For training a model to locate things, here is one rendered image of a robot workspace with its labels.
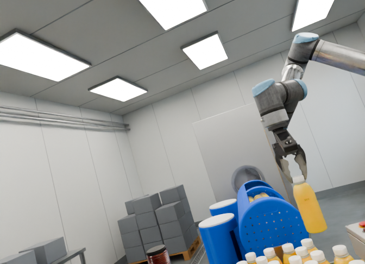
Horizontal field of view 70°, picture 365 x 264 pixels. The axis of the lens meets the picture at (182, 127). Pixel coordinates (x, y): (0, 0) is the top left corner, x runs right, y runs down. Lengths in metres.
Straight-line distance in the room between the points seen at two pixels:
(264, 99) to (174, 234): 4.10
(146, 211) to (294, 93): 4.20
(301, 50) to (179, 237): 3.91
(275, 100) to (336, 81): 5.75
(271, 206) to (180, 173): 5.63
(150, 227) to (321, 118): 4.30
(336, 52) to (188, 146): 5.44
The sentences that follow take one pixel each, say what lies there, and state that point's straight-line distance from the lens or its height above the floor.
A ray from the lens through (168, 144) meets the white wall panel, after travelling 6.85.
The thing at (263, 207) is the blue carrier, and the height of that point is 1.20.
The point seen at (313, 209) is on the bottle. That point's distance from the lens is 1.01.
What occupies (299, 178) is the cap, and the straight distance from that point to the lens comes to 1.00.
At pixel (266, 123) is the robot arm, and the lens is 1.00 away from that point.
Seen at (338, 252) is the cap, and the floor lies 1.08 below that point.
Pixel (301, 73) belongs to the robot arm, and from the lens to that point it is 1.61.
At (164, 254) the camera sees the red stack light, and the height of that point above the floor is 1.24.
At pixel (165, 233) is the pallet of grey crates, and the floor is 0.50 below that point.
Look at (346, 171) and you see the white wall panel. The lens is 6.64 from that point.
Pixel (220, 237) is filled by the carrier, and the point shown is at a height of 0.94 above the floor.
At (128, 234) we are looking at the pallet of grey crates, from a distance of 5.25.
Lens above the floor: 1.46
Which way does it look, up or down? 9 degrees up
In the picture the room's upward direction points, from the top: 17 degrees counter-clockwise
